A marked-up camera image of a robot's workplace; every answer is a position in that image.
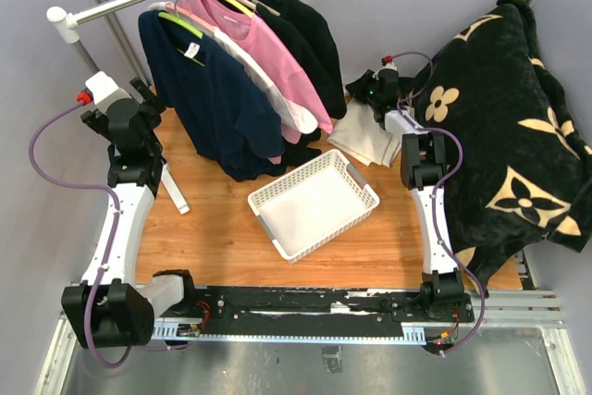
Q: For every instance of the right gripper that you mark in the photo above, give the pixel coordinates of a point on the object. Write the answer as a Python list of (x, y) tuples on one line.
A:
[(358, 89)]

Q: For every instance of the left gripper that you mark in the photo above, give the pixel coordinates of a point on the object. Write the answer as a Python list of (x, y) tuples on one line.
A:
[(150, 105)]

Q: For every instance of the black t shirt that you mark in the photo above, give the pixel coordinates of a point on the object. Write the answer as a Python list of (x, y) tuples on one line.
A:
[(307, 36), (296, 151)]

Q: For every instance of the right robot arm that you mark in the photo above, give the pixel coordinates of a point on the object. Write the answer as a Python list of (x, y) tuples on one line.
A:
[(423, 165)]

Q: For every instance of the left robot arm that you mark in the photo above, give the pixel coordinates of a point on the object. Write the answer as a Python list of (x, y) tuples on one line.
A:
[(107, 308)]

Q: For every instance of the white t shirt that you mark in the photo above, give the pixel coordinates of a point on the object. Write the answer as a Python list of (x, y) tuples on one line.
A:
[(293, 116)]

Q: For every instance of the navy blue t shirt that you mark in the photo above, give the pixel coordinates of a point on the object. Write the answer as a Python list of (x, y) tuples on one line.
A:
[(224, 113)]

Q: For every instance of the green hanger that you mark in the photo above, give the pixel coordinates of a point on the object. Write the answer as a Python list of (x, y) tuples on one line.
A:
[(171, 14)]

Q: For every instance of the pink white hanger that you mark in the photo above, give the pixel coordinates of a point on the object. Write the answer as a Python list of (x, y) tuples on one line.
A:
[(185, 15)]

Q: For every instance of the pink t shirt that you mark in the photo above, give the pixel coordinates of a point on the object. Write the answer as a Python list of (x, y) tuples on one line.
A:
[(262, 44)]

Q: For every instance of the folded cream cloth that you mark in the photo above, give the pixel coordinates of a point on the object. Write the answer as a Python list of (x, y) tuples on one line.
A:
[(358, 135)]

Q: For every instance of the white plastic basket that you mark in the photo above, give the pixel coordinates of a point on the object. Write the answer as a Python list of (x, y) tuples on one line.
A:
[(313, 204)]

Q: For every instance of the black floral blanket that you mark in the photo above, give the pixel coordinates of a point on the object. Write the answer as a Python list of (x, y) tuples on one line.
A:
[(522, 173)]

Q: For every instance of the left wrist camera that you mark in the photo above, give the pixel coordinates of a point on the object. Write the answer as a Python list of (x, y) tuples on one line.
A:
[(102, 91)]

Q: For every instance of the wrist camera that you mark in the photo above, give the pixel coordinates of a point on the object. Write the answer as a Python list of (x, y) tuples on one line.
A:
[(102, 91), (388, 65)]

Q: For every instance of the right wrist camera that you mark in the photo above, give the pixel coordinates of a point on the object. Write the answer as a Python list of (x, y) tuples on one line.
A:
[(388, 65)]

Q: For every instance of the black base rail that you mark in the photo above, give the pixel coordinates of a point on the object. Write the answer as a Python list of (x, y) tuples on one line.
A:
[(322, 313)]

